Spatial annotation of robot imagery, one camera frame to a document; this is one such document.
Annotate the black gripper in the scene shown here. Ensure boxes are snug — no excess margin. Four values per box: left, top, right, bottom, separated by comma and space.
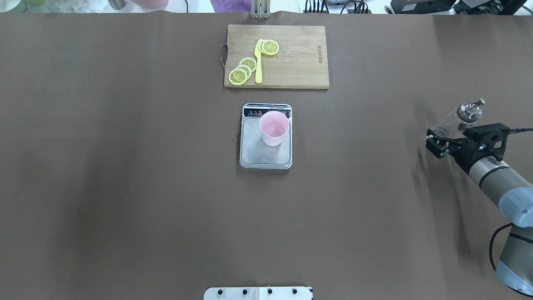
425, 123, 511, 173

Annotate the clear glass sauce bottle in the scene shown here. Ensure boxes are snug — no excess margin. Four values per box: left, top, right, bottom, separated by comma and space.
431, 98, 485, 139

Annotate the pink plastic cup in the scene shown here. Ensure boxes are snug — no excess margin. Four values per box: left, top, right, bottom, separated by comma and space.
259, 111, 291, 146

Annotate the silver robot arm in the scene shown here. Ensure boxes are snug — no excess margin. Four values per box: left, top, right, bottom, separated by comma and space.
425, 123, 533, 298

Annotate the silver digital kitchen scale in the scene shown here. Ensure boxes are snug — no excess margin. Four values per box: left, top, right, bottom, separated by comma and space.
239, 103, 293, 170

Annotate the bamboo cutting board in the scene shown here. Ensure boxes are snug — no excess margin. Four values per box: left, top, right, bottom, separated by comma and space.
224, 24, 330, 90

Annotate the yellow plastic knife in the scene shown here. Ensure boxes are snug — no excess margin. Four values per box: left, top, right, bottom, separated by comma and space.
254, 39, 263, 84

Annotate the lemon slice near blade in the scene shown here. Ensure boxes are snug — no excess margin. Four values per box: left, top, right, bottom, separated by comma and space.
258, 39, 280, 56

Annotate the lemon slice two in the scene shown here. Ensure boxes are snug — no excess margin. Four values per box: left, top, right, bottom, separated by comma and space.
234, 65, 252, 81

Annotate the lemon slice three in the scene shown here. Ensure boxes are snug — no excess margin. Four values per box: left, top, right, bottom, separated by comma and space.
228, 70, 246, 86

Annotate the purple cloth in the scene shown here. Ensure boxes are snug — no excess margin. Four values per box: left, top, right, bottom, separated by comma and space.
211, 0, 251, 13

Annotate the pink bowl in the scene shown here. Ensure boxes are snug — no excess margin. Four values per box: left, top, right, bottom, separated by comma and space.
131, 0, 168, 10

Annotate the aluminium frame post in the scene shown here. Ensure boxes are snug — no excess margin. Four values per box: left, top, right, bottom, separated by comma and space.
250, 0, 271, 19

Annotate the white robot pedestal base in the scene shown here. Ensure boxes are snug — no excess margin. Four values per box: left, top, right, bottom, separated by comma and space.
203, 286, 314, 300

